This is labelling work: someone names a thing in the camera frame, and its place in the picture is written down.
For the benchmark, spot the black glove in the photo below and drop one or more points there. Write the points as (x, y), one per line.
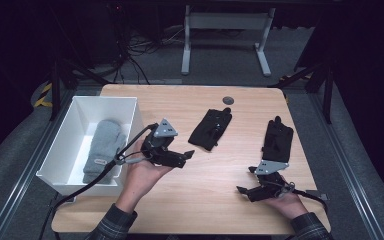
(210, 130)
(277, 141)

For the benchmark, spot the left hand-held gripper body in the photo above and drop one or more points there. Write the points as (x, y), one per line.
(160, 146)

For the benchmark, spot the grey table grommet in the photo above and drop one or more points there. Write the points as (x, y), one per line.
(228, 100)

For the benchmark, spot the white plastic bin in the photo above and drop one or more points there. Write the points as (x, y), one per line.
(76, 126)

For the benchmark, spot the grey metal bracket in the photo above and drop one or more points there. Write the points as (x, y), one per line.
(317, 195)

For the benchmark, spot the person's right hand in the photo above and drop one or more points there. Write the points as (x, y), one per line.
(288, 206)

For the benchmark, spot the person's left hand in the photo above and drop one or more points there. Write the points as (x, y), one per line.
(140, 181)

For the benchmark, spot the white metal table frame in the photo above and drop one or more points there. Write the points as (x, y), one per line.
(226, 20)

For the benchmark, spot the aluminium frame rail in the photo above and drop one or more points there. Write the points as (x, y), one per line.
(30, 166)
(346, 166)

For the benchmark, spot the yellow black striped tape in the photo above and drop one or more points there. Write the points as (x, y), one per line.
(43, 96)

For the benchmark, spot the black metal stand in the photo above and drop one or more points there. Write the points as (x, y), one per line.
(328, 96)
(56, 90)

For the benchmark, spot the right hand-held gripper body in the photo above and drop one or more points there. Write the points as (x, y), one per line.
(270, 181)

